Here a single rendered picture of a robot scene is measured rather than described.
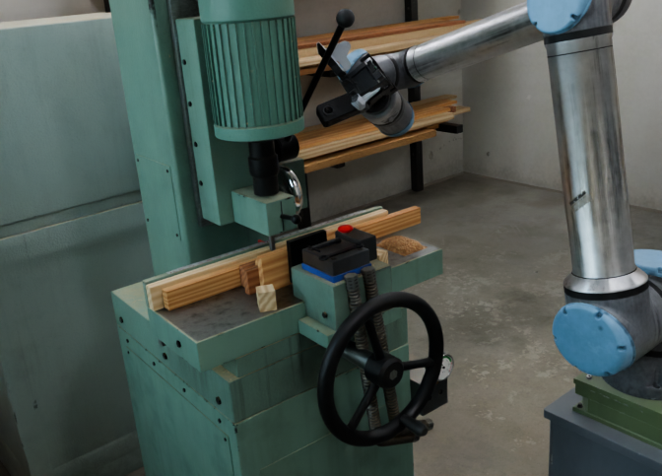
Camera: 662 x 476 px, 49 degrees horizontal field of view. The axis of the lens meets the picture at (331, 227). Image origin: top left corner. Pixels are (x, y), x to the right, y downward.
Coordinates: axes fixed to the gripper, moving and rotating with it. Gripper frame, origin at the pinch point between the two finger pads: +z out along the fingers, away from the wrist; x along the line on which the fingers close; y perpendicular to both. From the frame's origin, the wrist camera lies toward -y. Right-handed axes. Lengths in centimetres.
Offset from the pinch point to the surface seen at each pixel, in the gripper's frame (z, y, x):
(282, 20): 12.1, -0.8, -8.1
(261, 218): -3.4, -28.2, 13.6
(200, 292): 1.2, -45.0, 20.4
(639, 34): -303, 119, -68
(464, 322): -195, -37, 27
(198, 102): 3.6, -25.3, -11.6
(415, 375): -38, -27, 52
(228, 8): 19.2, -6.6, -12.2
